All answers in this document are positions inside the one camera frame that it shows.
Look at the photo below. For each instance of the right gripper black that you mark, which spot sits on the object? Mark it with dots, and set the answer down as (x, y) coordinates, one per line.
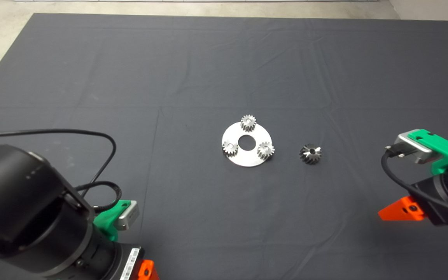
(434, 202)

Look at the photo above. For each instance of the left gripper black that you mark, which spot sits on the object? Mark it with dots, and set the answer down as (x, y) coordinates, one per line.
(125, 264)

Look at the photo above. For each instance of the large steel bevel gear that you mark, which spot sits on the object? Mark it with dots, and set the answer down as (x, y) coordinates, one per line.
(310, 153)

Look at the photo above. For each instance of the small dark steel gear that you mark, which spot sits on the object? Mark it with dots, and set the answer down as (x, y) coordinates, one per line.
(248, 123)

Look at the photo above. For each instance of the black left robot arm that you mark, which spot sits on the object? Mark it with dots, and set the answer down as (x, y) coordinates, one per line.
(14, 202)

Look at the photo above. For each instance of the small shiny steel gear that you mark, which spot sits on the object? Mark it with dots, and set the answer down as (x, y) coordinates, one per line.
(230, 147)
(265, 149)

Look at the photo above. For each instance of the round metal plate with hole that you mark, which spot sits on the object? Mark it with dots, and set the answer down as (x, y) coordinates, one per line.
(243, 157)

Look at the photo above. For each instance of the dark grey table cloth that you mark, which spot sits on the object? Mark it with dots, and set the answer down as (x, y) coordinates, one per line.
(169, 77)

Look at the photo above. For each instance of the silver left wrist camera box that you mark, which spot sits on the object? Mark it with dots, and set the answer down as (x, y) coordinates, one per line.
(128, 216)

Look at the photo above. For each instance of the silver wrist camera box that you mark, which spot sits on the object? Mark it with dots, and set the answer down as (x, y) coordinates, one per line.
(414, 149)
(128, 216)

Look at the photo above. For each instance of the green left camera mount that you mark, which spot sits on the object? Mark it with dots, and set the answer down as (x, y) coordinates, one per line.
(105, 223)

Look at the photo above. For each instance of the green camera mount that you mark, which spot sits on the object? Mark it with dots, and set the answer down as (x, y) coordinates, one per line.
(105, 223)
(441, 149)

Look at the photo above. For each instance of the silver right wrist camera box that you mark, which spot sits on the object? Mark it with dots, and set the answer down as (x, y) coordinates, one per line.
(414, 149)

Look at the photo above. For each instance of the green right camera mount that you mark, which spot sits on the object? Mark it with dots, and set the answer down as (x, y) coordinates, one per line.
(441, 149)

